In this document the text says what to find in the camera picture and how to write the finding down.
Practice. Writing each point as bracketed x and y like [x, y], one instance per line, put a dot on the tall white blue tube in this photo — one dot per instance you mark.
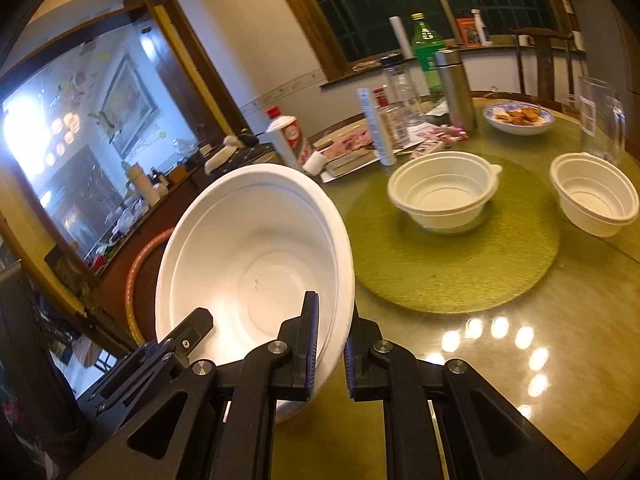
[382, 143]

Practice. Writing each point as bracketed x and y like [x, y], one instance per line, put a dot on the blue white food plate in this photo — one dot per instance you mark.
[518, 118]

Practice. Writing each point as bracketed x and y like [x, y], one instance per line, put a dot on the pink wrapped candies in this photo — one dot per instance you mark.
[446, 134]

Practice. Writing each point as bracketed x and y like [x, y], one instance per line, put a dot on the small glass red-cap bottle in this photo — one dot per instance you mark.
[392, 118]

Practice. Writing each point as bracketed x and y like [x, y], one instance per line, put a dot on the green plastic bottle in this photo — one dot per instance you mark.
[425, 43]

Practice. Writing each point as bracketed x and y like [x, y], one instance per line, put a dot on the white red liquor bottle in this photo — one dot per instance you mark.
[287, 138]

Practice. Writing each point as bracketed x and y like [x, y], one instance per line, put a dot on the white spray bottle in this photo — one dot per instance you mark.
[481, 29]

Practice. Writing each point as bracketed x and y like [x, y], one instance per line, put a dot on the steel thermos flask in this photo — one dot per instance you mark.
[456, 88]

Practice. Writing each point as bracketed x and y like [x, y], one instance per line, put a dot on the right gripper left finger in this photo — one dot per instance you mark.
[203, 420]

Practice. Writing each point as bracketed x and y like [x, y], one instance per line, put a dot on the clear bottle black lid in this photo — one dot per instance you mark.
[400, 88]

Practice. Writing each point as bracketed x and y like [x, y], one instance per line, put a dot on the large white foam bowl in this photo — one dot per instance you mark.
[247, 250]

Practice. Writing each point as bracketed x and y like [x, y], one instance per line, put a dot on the white paper roll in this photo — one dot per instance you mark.
[401, 36]

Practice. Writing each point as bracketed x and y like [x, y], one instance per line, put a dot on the red box on sill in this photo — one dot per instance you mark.
[468, 32]

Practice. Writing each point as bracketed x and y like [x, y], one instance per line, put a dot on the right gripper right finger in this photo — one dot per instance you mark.
[445, 421]

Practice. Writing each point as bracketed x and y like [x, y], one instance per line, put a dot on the cream plastic bowl with tab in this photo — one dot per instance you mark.
[444, 192]

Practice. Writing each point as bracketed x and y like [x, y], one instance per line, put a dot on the cream tumbler mug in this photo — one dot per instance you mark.
[143, 184]

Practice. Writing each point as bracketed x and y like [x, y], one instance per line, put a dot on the dark wooden chair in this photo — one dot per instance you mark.
[542, 38]

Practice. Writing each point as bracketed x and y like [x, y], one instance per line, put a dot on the white tray with books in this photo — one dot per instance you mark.
[337, 168]

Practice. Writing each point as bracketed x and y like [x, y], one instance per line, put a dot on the clear glass pitcher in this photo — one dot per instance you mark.
[602, 120]

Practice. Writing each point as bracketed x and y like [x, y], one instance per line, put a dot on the green round turntable mat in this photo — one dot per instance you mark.
[509, 249]

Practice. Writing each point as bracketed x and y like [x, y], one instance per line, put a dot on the cream plastic bowl right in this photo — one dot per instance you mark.
[595, 195]

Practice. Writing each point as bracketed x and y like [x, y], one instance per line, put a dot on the black quilted fur bag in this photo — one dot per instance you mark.
[237, 151]

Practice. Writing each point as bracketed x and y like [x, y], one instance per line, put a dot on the pink cloth on tray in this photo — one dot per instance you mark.
[350, 142]

